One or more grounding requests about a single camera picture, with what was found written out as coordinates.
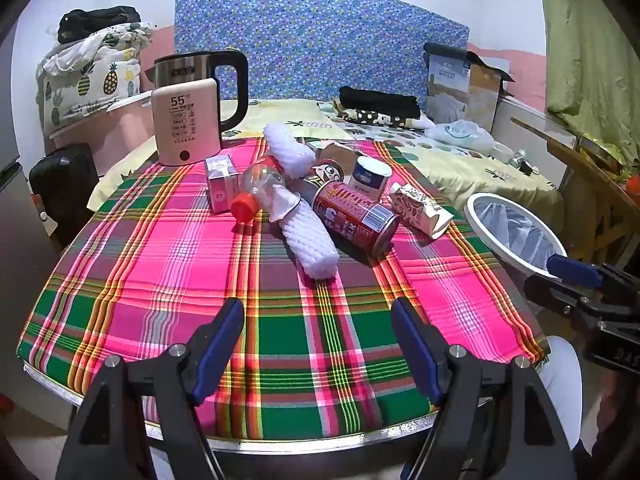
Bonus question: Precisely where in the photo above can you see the red drink can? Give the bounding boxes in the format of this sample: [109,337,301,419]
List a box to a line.
[312,180,401,256]

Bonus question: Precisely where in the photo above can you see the clear plastic bottle red cap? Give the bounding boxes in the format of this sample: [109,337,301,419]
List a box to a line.
[230,156,301,223]

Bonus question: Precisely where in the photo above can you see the black bag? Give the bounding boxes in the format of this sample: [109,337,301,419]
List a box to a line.
[56,6,141,43]

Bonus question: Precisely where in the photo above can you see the pineapple print quilt pile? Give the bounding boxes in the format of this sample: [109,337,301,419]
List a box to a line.
[37,22,158,136]

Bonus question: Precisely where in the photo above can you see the white plastic bag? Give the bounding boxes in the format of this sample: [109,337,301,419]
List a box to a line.
[425,119,501,153]

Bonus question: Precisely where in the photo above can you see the printed white bedding package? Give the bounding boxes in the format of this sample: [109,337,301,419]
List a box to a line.
[427,57,471,123]

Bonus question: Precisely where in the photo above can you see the small pink box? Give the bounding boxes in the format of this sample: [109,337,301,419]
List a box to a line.
[204,156,241,214]

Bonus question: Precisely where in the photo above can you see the yellow pineapple print bed sheet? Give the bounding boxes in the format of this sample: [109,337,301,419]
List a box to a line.
[87,97,566,211]

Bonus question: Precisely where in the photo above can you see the cartoon face drink can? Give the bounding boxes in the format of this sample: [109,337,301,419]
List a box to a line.
[290,158,346,206]

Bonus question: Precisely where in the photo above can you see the brown cardboard box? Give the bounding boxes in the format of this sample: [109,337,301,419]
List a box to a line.
[424,41,516,133]

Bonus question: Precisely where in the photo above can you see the black folded clothes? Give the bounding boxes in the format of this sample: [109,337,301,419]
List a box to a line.
[338,86,422,120]

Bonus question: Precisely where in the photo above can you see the pink storage box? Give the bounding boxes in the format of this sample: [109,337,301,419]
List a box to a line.
[47,92,158,176]

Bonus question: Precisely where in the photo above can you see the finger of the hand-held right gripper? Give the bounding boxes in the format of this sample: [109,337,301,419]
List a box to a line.
[546,254,640,293]
[522,272,640,321]

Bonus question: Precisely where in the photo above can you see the white cup blue label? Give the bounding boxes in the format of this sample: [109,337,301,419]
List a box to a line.
[348,156,392,196]

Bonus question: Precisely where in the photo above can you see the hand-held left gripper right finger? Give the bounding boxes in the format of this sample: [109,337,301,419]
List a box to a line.
[391,297,578,480]

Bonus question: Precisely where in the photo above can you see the white foam net sleeve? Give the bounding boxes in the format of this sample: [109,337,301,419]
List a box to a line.
[263,122,317,179]
[270,195,340,279]

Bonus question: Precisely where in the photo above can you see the white cabinet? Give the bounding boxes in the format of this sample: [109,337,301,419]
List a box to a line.
[492,95,578,171]

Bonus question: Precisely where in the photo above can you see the brown patterned white carton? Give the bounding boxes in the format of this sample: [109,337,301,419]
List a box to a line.
[388,182,455,239]

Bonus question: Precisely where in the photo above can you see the person's light trousers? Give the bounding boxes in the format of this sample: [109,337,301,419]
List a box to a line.
[537,335,585,461]

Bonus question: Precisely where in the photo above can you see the white round bin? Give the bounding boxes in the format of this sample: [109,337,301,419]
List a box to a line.
[464,192,568,278]

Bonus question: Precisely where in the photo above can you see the brown cardboard tube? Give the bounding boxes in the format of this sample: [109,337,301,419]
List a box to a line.
[317,142,358,171]

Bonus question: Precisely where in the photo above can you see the green curtain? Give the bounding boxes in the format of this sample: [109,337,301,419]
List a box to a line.
[537,0,640,161]

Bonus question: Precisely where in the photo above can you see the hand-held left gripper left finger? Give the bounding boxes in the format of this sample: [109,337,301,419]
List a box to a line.
[59,298,246,480]

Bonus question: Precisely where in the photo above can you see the wooden table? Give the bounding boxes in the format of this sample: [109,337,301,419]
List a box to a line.
[510,115,640,271]

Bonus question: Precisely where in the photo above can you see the steel kettle black handle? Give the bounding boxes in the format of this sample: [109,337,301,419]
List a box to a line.
[152,49,250,133]

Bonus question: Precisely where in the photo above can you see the pink green plaid tablecloth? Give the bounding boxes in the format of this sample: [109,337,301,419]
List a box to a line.
[16,135,551,443]

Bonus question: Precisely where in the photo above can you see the metal tray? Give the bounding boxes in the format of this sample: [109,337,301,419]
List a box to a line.
[577,135,631,168]

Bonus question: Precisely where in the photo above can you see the brown polka dot cloth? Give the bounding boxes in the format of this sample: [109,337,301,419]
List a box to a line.
[334,102,423,129]

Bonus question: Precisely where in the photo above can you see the white fruit print cloth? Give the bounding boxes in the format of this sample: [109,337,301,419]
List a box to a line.
[317,102,441,148]

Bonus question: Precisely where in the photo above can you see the blue floral board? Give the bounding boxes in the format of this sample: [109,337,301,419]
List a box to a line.
[174,0,471,111]

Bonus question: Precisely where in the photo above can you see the translucent bin liner bag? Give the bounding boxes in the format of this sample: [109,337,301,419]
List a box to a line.
[472,197,563,272]

